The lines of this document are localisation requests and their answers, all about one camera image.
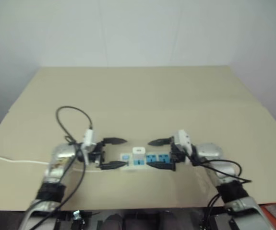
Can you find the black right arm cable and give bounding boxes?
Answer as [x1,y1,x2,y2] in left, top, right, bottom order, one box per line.
[185,147,252,230]

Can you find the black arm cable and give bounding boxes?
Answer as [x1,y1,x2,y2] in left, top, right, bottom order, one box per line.
[31,105,94,230]
[185,147,252,230]

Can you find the white power strip cord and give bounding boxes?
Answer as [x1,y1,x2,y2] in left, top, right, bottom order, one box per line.
[0,155,123,174]

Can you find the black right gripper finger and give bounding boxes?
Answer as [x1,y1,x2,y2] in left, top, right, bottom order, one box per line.
[147,137,175,147]
[147,162,177,172]

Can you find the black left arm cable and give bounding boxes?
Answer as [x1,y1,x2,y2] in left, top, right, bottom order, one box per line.
[31,105,94,230]

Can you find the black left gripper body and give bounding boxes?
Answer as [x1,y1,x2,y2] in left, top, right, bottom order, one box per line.
[89,140,107,168]

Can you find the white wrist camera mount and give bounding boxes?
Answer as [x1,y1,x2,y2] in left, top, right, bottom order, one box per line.
[173,130,192,154]
[81,129,96,165]

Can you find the white power strip blue sockets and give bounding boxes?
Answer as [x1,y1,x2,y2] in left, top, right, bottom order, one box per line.
[119,153,176,172]

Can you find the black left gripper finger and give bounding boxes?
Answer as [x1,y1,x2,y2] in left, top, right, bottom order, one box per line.
[99,161,129,171]
[101,137,127,146]

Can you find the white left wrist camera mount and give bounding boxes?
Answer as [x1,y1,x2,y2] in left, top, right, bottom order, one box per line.
[81,129,96,165]

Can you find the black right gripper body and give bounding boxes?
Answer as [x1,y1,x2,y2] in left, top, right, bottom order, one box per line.
[169,143,186,166]

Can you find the black metal bracket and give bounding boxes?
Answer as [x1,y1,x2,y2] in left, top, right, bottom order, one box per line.
[55,210,96,230]

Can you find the dark rounded shape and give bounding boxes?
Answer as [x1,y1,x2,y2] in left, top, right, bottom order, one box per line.
[103,211,127,230]

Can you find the white charger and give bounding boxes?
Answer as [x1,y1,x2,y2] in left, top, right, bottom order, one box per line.
[132,147,146,166]

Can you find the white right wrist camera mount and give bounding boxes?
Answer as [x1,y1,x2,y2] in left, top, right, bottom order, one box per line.
[173,130,192,154]

